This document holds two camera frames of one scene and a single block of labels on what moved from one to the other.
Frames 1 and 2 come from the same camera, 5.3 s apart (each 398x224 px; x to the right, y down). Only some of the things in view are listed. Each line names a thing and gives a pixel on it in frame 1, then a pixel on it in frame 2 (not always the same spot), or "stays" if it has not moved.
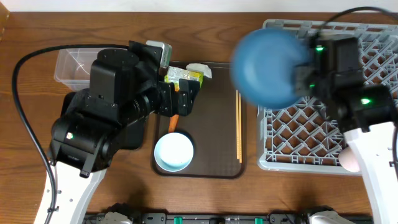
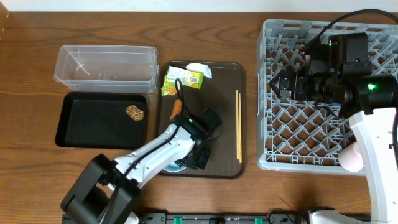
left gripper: [170, 104] → [201, 166]
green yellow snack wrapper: [174, 74] stays
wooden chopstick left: [237, 124] stays
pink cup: [348, 160] stays
